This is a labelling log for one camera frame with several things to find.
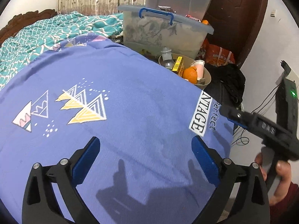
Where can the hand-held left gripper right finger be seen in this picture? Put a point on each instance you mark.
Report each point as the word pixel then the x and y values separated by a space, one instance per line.
pixel 206 159

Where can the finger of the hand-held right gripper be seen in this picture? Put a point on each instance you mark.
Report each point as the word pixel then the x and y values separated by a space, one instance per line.
pixel 238 116

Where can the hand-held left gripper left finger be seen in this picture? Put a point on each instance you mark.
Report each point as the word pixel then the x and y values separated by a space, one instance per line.
pixel 86 159

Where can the beige wastebasket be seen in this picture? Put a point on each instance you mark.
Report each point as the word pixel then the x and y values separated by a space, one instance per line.
pixel 206 77

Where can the white pink plastic bottle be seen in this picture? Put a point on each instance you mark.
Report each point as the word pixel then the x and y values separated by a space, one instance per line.
pixel 199 68

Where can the orange peel piece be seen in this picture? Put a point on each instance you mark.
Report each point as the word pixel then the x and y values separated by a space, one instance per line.
pixel 190 74

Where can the yellow red cardboard box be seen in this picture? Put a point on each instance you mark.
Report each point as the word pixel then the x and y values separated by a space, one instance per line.
pixel 178 66

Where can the person's right forearm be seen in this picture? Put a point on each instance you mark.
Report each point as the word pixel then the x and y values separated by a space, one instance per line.
pixel 289 198

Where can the person's right hand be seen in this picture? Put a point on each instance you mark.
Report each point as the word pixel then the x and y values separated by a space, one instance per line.
pixel 283 179

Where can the black cloth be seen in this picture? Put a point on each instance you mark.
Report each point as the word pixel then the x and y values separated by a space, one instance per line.
pixel 229 81

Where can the blue printed blanket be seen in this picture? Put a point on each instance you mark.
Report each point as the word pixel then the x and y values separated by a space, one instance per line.
pixel 116 112

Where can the orange plastic bag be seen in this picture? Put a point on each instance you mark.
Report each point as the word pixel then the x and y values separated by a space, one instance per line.
pixel 219 54

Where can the clear plastic bottle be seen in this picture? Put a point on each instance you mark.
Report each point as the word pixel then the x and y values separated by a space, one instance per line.
pixel 167 57

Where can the small orange fruit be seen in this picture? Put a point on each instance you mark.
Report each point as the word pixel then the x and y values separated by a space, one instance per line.
pixel 205 22

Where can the brown wooden door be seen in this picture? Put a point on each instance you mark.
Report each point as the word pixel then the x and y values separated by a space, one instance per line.
pixel 240 16

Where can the red snack packet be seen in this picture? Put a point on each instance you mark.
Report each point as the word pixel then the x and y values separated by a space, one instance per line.
pixel 192 17

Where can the teal patterned blanket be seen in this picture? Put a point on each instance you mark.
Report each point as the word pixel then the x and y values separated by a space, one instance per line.
pixel 46 35

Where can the carved wooden headboard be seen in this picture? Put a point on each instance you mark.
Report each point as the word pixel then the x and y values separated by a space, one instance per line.
pixel 28 18

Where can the white wall socket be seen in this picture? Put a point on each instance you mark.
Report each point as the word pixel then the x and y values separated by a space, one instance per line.
pixel 293 74

